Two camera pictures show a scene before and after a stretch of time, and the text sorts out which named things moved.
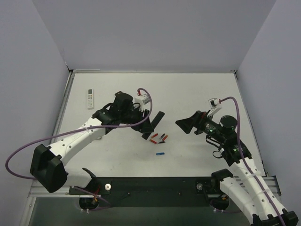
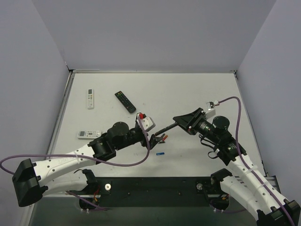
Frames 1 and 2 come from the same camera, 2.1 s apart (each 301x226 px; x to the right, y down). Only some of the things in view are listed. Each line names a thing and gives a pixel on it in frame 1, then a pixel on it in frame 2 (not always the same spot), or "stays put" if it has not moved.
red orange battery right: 165,137 stays put
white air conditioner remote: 90,99 stays put
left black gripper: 146,125 -> 146,140
